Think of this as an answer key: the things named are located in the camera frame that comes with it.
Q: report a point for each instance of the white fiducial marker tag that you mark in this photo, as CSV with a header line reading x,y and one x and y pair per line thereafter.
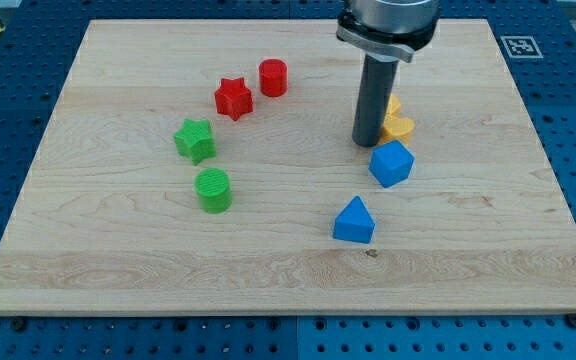
x,y
521,47

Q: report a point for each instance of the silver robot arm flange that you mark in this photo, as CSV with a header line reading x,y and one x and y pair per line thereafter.
x,y
388,30

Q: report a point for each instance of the yellow hexagon block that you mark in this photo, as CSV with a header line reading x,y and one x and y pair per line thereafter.
x,y
394,106

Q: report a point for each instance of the red star block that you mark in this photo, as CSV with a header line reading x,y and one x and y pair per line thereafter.
x,y
233,98

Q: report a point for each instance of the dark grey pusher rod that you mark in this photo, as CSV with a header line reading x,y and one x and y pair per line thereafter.
x,y
374,93

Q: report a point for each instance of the yellow heart block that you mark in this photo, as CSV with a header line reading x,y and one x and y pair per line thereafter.
x,y
397,128

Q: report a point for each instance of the green star block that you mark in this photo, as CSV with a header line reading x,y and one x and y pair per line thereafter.
x,y
195,141

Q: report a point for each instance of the red cylinder block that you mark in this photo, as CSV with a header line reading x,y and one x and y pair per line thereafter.
x,y
273,77

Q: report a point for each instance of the green cylinder block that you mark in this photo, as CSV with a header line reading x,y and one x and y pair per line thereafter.
x,y
212,187

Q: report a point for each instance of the blue triangle block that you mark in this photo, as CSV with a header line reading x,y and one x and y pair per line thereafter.
x,y
354,223

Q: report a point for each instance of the wooden board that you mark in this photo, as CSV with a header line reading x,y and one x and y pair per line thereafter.
x,y
108,221

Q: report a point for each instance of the blue cube block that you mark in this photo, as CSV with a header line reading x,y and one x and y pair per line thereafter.
x,y
391,163

